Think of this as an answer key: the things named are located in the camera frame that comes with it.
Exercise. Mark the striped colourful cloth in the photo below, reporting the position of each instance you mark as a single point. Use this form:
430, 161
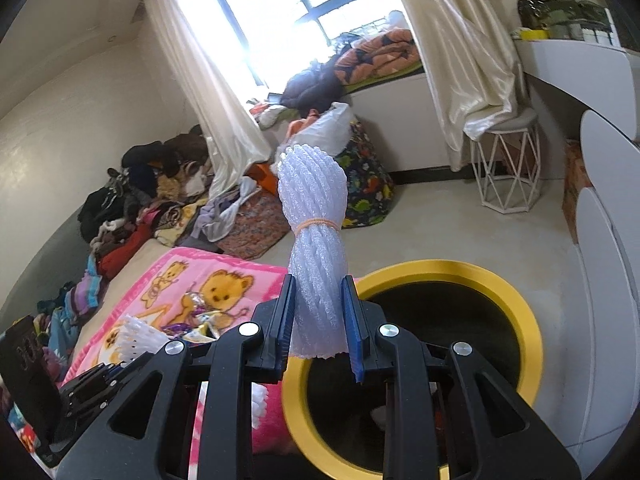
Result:
80, 300

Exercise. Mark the pink bear printed blanket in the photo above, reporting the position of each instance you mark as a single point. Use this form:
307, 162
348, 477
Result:
150, 280

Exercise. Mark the pile of dark clothes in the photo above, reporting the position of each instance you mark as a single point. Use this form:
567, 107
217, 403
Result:
145, 180

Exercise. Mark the orange cloth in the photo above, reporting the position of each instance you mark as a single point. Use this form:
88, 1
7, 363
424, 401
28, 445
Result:
300, 127

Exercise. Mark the yellow-rimmed black bin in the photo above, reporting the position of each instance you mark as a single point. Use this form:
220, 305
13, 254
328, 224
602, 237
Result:
450, 267

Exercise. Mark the orange cardboard box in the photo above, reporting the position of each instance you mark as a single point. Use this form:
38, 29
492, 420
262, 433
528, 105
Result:
575, 180

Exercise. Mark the white foam fruit net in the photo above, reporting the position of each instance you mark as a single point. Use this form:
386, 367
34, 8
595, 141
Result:
259, 405
140, 337

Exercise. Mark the white foam net bundle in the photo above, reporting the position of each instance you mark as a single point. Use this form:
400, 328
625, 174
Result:
310, 200

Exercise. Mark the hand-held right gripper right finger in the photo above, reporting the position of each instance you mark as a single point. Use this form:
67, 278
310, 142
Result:
354, 332

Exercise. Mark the white plastic bag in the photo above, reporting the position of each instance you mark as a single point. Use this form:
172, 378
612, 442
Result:
325, 130

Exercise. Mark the orange patterned quilt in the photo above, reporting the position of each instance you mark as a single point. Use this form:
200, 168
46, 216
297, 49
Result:
380, 52

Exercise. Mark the bed with beige sheet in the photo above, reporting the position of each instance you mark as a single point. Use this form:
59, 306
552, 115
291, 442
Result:
60, 280

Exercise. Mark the dinosaur print fabric basket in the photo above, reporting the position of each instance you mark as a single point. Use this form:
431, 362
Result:
365, 185

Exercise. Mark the shiny candy wrapper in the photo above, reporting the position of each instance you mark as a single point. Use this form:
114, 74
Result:
195, 305

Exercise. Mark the white desk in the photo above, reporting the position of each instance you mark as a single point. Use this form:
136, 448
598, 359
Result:
570, 65

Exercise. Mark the orange paper bag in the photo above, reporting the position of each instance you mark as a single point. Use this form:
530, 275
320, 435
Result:
262, 177

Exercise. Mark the cream satin curtain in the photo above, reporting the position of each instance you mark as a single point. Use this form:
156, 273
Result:
450, 35
200, 85

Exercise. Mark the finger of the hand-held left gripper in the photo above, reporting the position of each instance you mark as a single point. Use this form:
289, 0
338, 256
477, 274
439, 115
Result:
87, 385

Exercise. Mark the white curved chair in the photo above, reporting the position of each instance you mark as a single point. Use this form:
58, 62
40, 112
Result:
610, 235

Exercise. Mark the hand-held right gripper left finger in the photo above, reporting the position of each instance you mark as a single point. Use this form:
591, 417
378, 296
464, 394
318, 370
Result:
284, 325

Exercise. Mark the dark puffer jacket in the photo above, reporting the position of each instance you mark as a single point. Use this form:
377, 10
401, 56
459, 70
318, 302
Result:
310, 85

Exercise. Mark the pale lilac cloth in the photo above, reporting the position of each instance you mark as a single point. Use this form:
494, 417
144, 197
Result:
220, 215

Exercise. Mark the yellow tape roll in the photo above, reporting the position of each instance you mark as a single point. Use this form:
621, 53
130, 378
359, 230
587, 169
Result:
532, 35

